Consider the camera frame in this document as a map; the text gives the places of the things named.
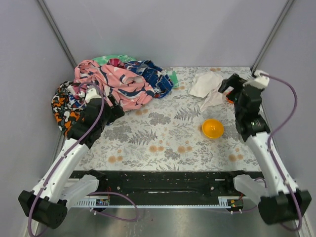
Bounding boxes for orange fruit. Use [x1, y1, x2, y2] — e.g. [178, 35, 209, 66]
[226, 91, 235, 104]

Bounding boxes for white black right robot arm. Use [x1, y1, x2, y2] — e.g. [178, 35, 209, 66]
[218, 72, 312, 231]

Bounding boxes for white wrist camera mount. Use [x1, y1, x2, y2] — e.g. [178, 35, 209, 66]
[79, 88, 101, 104]
[243, 70, 270, 90]

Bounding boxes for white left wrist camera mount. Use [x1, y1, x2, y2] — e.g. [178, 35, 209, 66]
[79, 88, 101, 104]

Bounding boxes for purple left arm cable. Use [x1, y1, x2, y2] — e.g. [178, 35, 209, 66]
[28, 82, 140, 237]

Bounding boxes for right aluminium corner post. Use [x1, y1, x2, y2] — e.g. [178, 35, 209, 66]
[250, 0, 296, 73]

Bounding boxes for blue white red cloth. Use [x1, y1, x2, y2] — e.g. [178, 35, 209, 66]
[124, 60, 174, 98]

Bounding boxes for grey slotted cable duct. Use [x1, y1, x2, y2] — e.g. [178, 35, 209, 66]
[75, 195, 239, 208]

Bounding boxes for pink navy patterned cloth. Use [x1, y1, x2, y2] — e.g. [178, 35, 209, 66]
[74, 60, 155, 111]

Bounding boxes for left aluminium corner post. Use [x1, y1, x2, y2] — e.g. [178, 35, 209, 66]
[36, 0, 77, 68]

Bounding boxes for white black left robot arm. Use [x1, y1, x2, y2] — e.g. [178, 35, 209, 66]
[18, 95, 124, 229]

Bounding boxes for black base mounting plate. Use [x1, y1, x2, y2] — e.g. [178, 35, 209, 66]
[70, 170, 264, 197]

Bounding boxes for orange black camo cloth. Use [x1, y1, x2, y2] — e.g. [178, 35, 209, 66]
[51, 81, 86, 136]

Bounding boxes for floral patterned table mat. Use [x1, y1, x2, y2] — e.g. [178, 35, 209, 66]
[76, 67, 260, 171]

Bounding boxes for green white tie-dye cloth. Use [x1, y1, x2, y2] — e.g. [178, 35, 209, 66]
[92, 54, 179, 89]

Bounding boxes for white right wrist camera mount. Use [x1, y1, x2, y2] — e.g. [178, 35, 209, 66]
[243, 70, 270, 90]

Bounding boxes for aluminium corner post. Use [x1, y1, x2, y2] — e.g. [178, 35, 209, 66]
[250, 0, 296, 73]
[36, 0, 77, 68]

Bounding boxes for yellow plastic bowl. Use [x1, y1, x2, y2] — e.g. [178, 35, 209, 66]
[202, 119, 224, 139]

